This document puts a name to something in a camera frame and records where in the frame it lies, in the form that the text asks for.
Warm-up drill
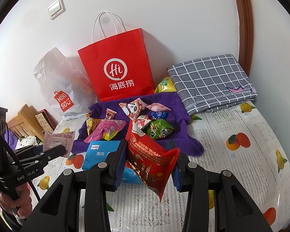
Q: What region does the pale pink snack packet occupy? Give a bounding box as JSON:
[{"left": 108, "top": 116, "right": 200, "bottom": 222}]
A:
[{"left": 43, "top": 131, "right": 75, "bottom": 158}]

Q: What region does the yellow triangular snack bag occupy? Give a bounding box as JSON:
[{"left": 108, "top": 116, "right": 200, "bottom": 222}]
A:
[{"left": 86, "top": 117, "right": 102, "bottom": 136}]

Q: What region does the pink candy packet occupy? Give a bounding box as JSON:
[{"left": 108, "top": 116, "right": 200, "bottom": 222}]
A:
[{"left": 146, "top": 103, "right": 172, "bottom": 112}]

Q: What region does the strawberry red white snack packet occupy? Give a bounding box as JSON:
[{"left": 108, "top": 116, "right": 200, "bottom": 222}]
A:
[{"left": 135, "top": 115, "right": 151, "bottom": 129}]

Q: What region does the person's left hand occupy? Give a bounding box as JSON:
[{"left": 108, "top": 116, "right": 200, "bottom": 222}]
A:
[{"left": 0, "top": 183, "right": 32, "bottom": 218}]

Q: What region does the blue tissue pack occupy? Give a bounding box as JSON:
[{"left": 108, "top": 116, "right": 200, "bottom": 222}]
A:
[{"left": 81, "top": 139, "right": 146, "bottom": 184}]

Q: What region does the brown patterned box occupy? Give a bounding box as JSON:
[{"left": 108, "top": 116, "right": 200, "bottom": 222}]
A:
[{"left": 35, "top": 109, "right": 57, "bottom": 133}]

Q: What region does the magenta snack packet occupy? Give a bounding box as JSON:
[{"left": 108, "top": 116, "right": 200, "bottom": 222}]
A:
[{"left": 84, "top": 119, "right": 127, "bottom": 143}]

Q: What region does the green snack packet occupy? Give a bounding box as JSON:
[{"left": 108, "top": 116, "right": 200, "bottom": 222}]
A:
[{"left": 147, "top": 119, "right": 175, "bottom": 140}]

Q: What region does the wooden chair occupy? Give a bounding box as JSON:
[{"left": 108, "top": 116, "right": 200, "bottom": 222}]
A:
[{"left": 7, "top": 104, "right": 44, "bottom": 141}]

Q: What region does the small red brown candy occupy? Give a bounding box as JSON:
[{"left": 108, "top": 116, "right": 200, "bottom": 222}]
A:
[{"left": 105, "top": 108, "right": 117, "bottom": 119}]

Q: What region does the purple towel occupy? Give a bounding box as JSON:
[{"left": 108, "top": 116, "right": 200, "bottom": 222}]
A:
[{"left": 71, "top": 92, "right": 205, "bottom": 157}]

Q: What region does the blue wrapped candy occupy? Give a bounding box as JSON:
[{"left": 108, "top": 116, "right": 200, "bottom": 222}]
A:
[{"left": 148, "top": 112, "right": 168, "bottom": 120}]

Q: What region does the panda print snack packet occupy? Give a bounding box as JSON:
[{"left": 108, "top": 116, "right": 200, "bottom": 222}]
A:
[{"left": 119, "top": 98, "right": 147, "bottom": 121}]

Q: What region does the white Miniso plastic bag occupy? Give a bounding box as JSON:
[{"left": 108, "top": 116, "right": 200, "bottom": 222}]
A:
[{"left": 33, "top": 47, "right": 97, "bottom": 119}]

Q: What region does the fruit print tablecloth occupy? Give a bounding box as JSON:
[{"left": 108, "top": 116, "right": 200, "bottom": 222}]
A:
[{"left": 30, "top": 99, "right": 290, "bottom": 232}]

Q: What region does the yellow green snack bag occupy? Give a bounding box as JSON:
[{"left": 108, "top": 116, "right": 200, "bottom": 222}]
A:
[{"left": 154, "top": 77, "right": 176, "bottom": 94}]

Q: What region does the grey checked folded cloth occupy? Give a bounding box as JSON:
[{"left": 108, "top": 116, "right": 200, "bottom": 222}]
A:
[{"left": 167, "top": 54, "right": 257, "bottom": 116}]

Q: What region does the red Haidilao paper bag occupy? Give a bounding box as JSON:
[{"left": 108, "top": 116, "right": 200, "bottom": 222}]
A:
[{"left": 78, "top": 10, "right": 154, "bottom": 102}]

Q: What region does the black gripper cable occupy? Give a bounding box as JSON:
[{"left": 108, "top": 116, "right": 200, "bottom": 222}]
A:
[{"left": 0, "top": 120, "right": 42, "bottom": 202}]

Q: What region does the white wall switch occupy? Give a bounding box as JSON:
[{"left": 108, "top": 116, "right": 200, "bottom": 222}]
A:
[{"left": 48, "top": 0, "right": 66, "bottom": 20}]

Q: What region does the brown wooden door frame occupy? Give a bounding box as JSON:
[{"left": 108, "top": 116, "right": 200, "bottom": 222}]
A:
[{"left": 236, "top": 0, "right": 254, "bottom": 75}]

